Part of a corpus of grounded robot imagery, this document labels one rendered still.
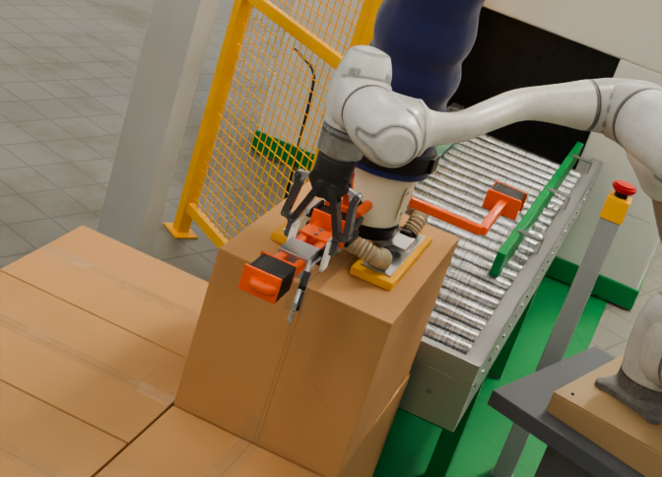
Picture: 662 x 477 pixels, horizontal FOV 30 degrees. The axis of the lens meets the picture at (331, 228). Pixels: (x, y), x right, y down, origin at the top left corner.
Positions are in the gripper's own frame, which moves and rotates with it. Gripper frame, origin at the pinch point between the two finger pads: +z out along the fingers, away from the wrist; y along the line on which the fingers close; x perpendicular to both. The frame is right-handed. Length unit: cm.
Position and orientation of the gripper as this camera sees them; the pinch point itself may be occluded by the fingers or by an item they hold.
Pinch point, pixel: (308, 248)
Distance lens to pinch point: 239.8
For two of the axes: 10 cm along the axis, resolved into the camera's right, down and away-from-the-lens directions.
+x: -3.5, 2.8, -9.0
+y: -8.9, -3.9, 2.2
